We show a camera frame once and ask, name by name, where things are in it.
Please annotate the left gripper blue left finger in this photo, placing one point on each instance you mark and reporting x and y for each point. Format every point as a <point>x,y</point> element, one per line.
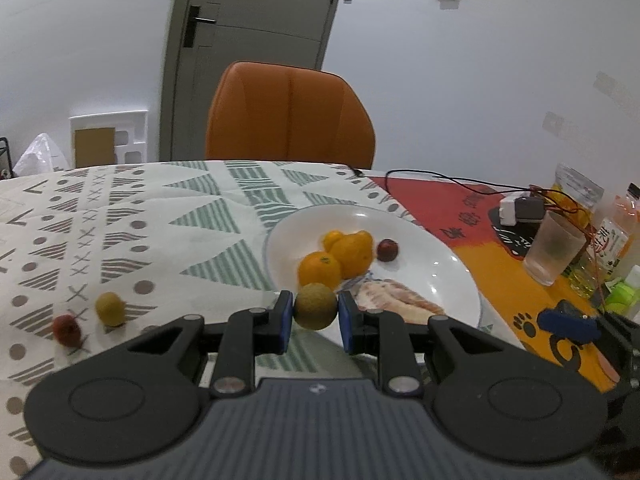
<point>246,335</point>

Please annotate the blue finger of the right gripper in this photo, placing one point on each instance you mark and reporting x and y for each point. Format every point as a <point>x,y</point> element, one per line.
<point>563,325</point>

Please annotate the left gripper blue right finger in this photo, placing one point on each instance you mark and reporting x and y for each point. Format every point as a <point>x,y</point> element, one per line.
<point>384,335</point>

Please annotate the large peeled pomelo segment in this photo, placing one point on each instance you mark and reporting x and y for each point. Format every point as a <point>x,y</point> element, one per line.
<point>392,296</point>

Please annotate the green-brown round fruit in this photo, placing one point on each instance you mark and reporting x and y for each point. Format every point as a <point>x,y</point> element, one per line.
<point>315,306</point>
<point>110,309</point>

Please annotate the large orange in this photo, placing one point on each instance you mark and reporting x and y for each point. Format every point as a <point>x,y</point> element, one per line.
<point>354,256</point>

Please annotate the small orange kumquat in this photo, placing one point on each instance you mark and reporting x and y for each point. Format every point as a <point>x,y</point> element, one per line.
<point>331,238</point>

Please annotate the small yellow kumquat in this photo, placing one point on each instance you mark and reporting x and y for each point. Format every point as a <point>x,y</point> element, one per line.
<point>366,237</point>

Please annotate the frosted glass cup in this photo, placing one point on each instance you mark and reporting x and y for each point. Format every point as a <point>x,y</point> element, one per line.
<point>555,245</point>

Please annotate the white ceramic plate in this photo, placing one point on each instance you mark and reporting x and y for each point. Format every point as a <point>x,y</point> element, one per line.
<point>424,263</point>

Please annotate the plastic drink bottle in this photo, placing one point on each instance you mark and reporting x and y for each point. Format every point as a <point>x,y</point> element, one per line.
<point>616,231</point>

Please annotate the white power adapter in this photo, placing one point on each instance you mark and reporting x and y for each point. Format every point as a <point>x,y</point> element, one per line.
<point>521,207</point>

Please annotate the clear snack pouch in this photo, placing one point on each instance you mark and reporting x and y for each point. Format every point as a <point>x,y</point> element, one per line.
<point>576,194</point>

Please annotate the red orange table mat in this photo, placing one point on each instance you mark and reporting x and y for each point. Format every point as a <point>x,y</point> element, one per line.
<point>460,218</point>

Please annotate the patterned white tablecloth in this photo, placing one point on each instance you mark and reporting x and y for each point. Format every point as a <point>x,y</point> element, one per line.
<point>169,239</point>

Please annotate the orange leather chair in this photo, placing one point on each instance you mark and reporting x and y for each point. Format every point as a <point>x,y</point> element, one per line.
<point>281,113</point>

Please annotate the white foam packaging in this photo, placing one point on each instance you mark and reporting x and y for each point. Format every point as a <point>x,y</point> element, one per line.
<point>131,133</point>

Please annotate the brown cardboard piece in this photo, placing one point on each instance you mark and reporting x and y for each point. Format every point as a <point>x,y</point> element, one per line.
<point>94,147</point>

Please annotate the translucent plastic bag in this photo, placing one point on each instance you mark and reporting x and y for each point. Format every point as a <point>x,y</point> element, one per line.
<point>41,157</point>

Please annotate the black metal rack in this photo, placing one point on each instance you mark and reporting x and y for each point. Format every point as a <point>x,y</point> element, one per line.
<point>6,172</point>

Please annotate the grey door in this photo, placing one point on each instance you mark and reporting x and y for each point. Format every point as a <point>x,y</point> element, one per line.
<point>289,32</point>

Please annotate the black door lock handle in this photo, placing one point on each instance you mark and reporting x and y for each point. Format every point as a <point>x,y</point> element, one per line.
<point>192,21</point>

